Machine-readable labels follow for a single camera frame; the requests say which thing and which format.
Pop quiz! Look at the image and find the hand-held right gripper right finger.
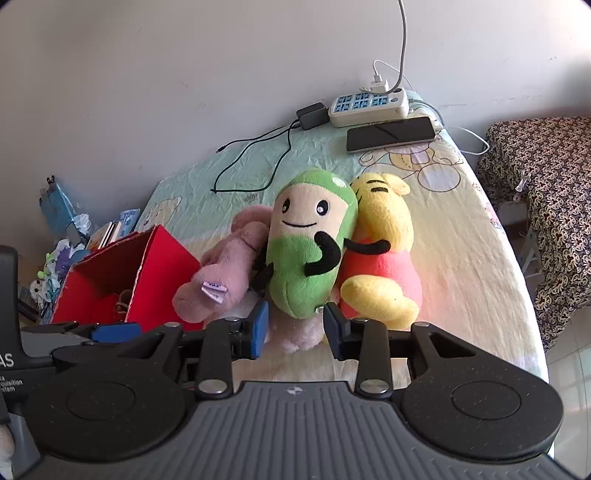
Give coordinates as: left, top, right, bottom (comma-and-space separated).
323, 302, 481, 401

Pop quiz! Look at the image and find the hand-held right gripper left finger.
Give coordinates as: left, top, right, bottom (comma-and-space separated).
111, 302, 271, 401

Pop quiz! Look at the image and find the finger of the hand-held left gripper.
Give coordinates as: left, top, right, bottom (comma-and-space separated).
53, 322, 143, 344

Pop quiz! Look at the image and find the pink teddy bear plush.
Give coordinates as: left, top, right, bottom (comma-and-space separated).
172, 206, 324, 355

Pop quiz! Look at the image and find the red cardboard box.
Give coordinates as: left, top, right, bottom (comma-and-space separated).
48, 224, 204, 333

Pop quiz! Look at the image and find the yellow tiger plush toy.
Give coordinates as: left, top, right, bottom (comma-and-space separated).
339, 172, 423, 330

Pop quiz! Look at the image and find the green bean plush toy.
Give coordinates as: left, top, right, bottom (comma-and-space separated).
252, 168, 360, 319

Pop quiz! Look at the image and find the small white spotted toy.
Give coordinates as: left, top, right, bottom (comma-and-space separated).
28, 279, 56, 305

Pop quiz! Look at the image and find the purple plush toy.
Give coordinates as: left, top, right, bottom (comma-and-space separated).
53, 242, 88, 271

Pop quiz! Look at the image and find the illustrated hardcover book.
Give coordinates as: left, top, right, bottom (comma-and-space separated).
87, 220, 123, 252

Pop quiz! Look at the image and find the blue patterned booklet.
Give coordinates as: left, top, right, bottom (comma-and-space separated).
115, 209, 141, 232

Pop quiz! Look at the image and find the blue gift bag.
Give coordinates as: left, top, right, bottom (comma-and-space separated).
39, 174, 81, 232

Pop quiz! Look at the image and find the cartoon print bed sheet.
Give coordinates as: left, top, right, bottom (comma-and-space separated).
134, 90, 550, 398

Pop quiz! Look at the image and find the black smartphone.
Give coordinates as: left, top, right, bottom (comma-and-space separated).
346, 115, 437, 153

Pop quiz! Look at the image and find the black power adapter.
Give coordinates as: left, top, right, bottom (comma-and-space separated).
296, 102, 329, 130

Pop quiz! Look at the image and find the white power strip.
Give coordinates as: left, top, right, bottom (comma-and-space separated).
329, 88, 411, 128

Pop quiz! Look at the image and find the black cable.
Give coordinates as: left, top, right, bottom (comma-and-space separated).
211, 119, 301, 195

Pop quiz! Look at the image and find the grey metal frame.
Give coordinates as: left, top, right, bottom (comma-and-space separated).
496, 198, 543, 278

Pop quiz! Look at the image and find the white cable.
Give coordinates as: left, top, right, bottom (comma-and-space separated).
372, 59, 490, 156

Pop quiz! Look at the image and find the grey power cord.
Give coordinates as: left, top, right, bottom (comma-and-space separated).
390, 0, 409, 93

